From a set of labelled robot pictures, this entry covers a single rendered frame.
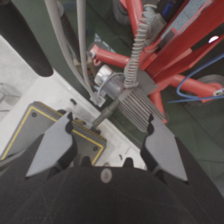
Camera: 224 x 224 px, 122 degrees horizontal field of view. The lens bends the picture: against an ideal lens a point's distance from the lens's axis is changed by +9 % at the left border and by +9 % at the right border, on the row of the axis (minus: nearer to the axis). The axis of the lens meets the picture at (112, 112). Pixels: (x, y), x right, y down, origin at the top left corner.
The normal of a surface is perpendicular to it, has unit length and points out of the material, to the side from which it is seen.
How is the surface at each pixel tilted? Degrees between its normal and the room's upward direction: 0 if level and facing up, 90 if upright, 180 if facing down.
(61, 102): 0
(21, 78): 0
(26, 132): 0
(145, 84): 26
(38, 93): 14
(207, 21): 73
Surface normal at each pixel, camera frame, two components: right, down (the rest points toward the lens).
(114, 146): 0.05, 0.08
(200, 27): -0.65, 0.71
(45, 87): -0.13, -0.08
